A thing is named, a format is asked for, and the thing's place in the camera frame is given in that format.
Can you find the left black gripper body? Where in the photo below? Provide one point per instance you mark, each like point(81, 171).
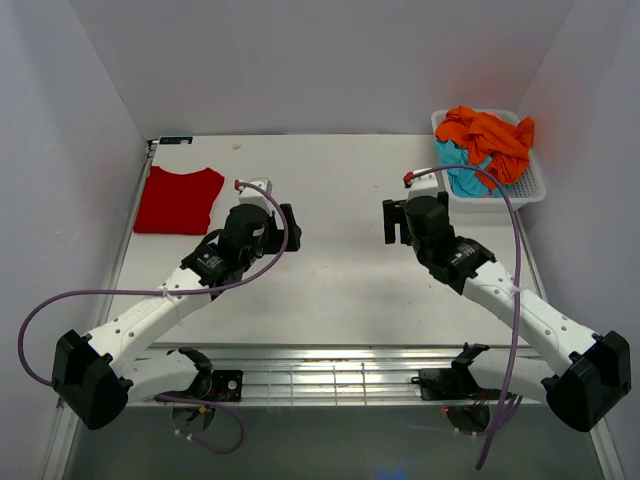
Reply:
point(272, 241)

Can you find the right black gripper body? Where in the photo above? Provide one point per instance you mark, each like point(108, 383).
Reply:
point(406, 239)

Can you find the orange t shirt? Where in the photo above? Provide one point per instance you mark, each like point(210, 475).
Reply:
point(486, 137)

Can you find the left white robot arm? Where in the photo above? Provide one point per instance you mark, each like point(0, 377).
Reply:
point(99, 373)

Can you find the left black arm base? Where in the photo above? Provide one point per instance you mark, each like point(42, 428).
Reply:
point(218, 385)

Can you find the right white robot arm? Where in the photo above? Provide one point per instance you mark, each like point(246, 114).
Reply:
point(579, 374)

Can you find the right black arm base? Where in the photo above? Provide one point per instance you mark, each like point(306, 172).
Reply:
point(455, 382)

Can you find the blue t shirt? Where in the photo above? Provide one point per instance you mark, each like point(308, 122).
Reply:
point(464, 183)

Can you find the folded red t shirt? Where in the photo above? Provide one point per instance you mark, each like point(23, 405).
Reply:
point(177, 204)

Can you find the white plastic basket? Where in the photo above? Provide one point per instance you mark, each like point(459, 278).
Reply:
point(528, 189)

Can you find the blue label sticker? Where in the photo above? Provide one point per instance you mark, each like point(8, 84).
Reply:
point(176, 140)

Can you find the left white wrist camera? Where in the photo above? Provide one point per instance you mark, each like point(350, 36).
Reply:
point(253, 194)

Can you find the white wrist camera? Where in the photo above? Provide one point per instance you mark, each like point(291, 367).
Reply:
point(421, 179)
point(253, 194)

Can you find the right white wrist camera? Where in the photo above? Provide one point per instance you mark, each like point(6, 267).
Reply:
point(421, 179)

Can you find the aluminium table frame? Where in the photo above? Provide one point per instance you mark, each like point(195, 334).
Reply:
point(347, 320)

